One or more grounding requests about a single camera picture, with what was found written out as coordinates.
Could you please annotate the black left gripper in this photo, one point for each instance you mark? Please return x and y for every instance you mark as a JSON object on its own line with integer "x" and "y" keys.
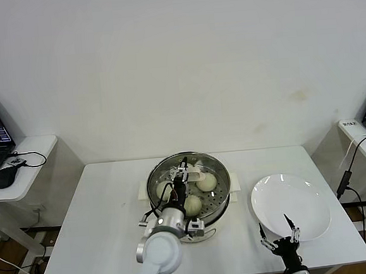
{"x": 180, "y": 194}

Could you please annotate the perforated steel steamer basket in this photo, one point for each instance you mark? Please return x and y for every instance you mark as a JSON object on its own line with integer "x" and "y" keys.
{"x": 235, "y": 183}

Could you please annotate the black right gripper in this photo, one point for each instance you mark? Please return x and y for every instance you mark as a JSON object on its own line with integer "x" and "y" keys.
{"x": 288, "y": 252}

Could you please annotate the small printed label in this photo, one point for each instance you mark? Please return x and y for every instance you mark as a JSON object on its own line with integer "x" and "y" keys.
{"x": 350, "y": 123}

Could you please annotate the black computer mouse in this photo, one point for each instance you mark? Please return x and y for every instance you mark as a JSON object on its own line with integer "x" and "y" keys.
{"x": 5, "y": 178}

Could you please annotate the white side table rounded top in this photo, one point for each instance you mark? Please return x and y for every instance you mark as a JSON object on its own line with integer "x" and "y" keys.
{"x": 29, "y": 161}

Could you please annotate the white wall socket with plug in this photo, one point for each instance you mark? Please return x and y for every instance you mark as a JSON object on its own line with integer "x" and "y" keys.
{"x": 38, "y": 210}

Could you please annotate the white floor power strip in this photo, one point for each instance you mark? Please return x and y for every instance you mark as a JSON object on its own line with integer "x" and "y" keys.
{"x": 41, "y": 253}

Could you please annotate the white round plate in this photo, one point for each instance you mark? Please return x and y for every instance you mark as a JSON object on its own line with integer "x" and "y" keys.
{"x": 289, "y": 198}

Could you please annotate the white steamed baozi bun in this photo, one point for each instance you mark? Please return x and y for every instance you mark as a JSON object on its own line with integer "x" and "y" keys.
{"x": 207, "y": 183}
{"x": 193, "y": 205}
{"x": 192, "y": 166}
{"x": 161, "y": 189}

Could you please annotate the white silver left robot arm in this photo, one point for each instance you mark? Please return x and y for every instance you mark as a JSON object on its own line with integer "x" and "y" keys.
{"x": 160, "y": 250}

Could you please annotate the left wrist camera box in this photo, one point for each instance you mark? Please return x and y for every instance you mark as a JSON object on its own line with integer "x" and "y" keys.
{"x": 196, "y": 227}

